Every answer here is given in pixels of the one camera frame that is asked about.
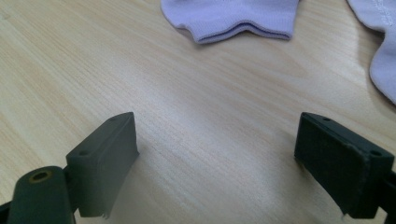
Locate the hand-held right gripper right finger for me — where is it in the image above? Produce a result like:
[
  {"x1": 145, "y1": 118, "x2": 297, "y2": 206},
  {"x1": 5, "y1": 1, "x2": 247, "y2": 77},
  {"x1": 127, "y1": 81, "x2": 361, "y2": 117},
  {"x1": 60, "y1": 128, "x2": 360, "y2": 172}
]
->
[{"x1": 293, "y1": 112, "x2": 395, "y2": 219}]

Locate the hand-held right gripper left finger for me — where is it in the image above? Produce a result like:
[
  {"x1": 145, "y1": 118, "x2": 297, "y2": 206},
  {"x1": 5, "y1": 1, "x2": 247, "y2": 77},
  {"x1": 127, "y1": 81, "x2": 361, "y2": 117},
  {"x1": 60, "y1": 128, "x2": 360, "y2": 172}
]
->
[{"x1": 64, "y1": 111, "x2": 140, "y2": 218}]

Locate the lavender sock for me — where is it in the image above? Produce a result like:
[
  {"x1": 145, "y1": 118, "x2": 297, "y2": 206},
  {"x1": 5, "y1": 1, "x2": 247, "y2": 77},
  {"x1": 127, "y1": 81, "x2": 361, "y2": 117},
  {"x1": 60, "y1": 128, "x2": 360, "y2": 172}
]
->
[
  {"x1": 346, "y1": 0, "x2": 396, "y2": 105},
  {"x1": 160, "y1": 0, "x2": 301, "y2": 45}
]

